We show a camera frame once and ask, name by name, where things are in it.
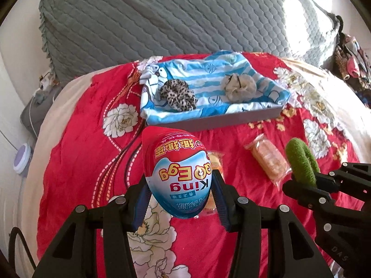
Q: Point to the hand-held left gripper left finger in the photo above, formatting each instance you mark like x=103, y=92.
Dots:
x=142, y=208

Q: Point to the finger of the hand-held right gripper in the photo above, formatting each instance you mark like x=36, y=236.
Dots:
x=304, y=195
x=347, y=176

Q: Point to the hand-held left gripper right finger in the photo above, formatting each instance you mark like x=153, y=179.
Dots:
x=223, y=208

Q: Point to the green fuzzy scrunchie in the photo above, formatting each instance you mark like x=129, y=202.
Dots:
x=301, y=159

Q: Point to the blue red toy egg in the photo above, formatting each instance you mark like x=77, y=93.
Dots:
x=176, y=179

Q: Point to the yellow snack packet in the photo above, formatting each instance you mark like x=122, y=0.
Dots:
x=216, y=160

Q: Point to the orange biscuit packet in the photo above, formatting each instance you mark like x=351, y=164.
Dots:
x=268, y=159

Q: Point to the leopard print scrunchie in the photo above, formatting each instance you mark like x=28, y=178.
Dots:
x=178, y=95

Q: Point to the beige sheer scrunchie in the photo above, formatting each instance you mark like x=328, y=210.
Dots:
x=239, y=88

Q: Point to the red floral bedsheet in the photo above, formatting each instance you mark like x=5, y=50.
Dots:
x=87, y=156

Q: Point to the pile of clothes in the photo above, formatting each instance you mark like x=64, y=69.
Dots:
x=353, y=66

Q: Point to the grey tray with blue cloth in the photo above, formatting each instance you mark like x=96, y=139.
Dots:
x=208, y=89

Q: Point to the white purple round device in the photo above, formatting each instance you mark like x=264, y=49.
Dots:
x=22, y=159

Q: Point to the small bedside clutter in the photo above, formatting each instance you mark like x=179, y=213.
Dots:
x=47, y=80

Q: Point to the grey quilted headboard cover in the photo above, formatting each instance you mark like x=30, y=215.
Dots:
x=174, y=26

